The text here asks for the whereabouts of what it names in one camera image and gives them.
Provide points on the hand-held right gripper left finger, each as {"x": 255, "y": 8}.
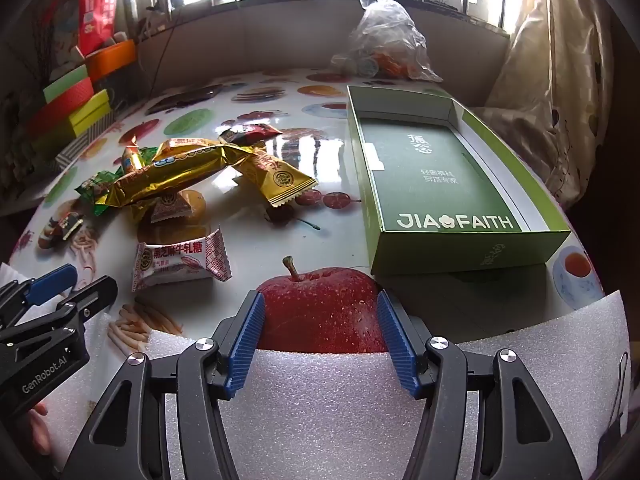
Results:
{"x": 245, "y": 342}

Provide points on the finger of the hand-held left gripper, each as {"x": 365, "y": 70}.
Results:
{"x": 97, "y": 292}
{"x": 50, "y": 282}

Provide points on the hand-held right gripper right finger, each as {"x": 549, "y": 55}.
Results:
{"x": 395, "y": 345}

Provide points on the small dark candy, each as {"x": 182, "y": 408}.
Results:
{"x": 67, "y": 225}

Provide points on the white nougat candy packet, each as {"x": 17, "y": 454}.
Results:
{"x": 175, "y": 260}

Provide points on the green wafer packet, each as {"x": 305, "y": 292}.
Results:
{"x": 97, "y": 185}

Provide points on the small triangular gold packet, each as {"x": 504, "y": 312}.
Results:
{"x": 170, "y": 207}

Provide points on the orange cream snack packet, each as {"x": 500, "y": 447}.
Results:
{"x": 131, "y": 160}

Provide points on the long gold snack packet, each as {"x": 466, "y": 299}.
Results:
{"x": 170, "y": 175}

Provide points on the small green snack packet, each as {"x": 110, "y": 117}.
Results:
{"x": 148, "y": 154}

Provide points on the yellow packet with red label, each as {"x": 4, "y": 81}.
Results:
{"x": 275, "y": 177}

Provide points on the green cardboard box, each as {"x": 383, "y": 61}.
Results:
{"x": 430, "y": 175}

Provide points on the dark red snack packet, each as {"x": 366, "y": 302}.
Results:
{"x": 250, "y": 132}

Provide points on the person's left hand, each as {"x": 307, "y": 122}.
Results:
{"x": 37, "y": 422}

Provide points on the white foam sheet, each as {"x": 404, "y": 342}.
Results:
{"x": 320, "y": 410}

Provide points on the fruit print tablecloth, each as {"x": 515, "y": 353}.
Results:
{"x": 330, "y": 245}

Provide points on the black white striped box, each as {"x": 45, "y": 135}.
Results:
{"x": 85, "y": 142}

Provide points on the dark smartphone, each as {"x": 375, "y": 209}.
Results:
{"x": 185, "y": 97}

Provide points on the orange box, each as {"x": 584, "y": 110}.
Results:
{"x": 112, "y": 60}

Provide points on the black binder clip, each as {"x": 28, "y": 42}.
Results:
{"x": 609, "y": 440}

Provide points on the colourful printed bag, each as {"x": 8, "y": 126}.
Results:
{"x": 67, "y": 30}

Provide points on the red snack bag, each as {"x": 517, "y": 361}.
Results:
{"x": 100, "y": 5}

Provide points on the beige patterned curtain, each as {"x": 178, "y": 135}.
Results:
{"x": 550, "y": 85}

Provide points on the clear plastic bag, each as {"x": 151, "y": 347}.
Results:
{"x": 390, "y": 30}

